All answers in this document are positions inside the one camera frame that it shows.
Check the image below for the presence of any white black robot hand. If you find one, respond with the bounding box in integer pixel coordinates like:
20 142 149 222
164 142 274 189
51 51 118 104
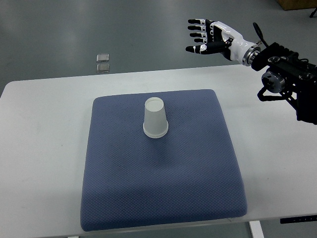
186 19 260 66

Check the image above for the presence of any white paper cup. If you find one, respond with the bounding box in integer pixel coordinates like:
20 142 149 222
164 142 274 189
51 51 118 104
143 97 168 134
143 129 168 139

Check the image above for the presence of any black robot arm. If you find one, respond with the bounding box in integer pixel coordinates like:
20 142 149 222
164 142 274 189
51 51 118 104
251 43 317 124

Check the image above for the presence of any brown cardboard box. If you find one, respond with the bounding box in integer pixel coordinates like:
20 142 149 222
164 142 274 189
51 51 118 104
277 0 317 10

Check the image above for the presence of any black tripod leg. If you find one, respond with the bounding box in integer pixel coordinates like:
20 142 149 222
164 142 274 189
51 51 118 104
309 8 317 18

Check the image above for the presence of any white paper cup on cushion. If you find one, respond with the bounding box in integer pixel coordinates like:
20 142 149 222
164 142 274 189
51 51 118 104
143 129 168 139

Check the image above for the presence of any upper metal floor plate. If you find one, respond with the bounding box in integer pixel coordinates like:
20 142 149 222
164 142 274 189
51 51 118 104
96 53 109 62

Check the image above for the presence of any metal floor plate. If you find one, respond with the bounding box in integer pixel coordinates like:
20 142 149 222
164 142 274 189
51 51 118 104
96 63 110 73
96 53 109 62

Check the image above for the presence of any lower metal floor plate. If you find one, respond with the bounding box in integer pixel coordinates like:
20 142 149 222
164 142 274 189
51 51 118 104
96 63 110 73

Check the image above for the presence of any blue fabric cushion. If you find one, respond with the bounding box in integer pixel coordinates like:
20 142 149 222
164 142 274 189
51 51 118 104
80 89 247 232

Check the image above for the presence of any white table leg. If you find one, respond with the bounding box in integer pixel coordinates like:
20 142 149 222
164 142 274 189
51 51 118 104
249 221 264 238

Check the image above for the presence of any black table control panel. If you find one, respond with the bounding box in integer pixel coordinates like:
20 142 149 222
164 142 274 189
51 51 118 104
280 215 317 224

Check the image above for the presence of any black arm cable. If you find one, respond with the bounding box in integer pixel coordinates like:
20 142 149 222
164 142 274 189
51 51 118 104
252 22 269 48

